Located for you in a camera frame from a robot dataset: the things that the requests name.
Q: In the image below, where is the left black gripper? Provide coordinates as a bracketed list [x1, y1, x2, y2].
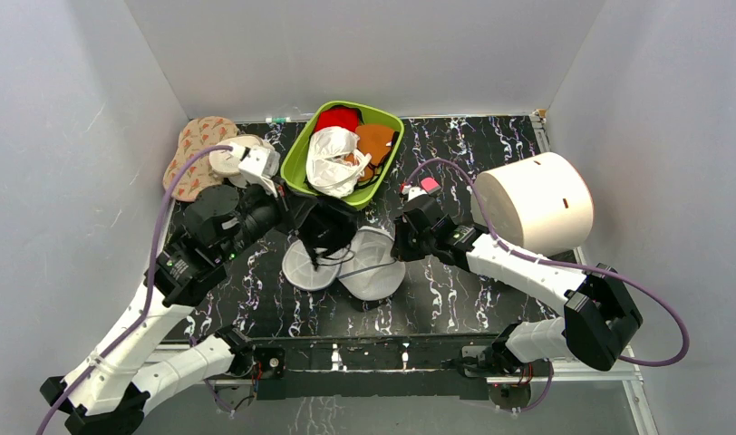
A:
[218, 176, 319, 264]

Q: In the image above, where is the white mesh laundry bag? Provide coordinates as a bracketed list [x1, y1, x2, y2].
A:
[281, 226, 406, 302]

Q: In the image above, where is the white bra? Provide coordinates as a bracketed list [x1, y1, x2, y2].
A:
[305, 127, 371, 198]

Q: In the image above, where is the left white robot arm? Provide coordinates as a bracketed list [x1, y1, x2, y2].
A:
[40, 185, 286, 434]

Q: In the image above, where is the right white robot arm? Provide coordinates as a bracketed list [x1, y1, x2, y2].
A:
[392, 194, 643, 375]

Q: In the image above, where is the cream round laundry bag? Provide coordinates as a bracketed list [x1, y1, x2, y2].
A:
[208, 134, 280, 188]

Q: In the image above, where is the floral beige laundry bag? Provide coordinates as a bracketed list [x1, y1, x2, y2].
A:
[162, 116, 238, 202]

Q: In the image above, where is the orange black bra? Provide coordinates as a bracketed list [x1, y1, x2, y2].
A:
[355, 124, 400, 189]

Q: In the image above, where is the large white cylinder bag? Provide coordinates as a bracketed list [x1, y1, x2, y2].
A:
[471, 152, 594, 256]

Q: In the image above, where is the red bra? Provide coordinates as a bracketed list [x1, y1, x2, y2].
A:
[313, 104, 363, 132]

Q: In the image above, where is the small pink eraser block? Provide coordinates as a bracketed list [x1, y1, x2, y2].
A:
[420, 177, 441, 196]

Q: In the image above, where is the green plastic tray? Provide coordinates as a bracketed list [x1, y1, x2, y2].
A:
[280, 101, 404, 210]

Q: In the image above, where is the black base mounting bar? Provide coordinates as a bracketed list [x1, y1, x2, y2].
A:
[190, 334, 586, 402]

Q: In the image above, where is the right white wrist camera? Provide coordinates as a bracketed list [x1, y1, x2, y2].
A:
[401, 185, 428, 202]

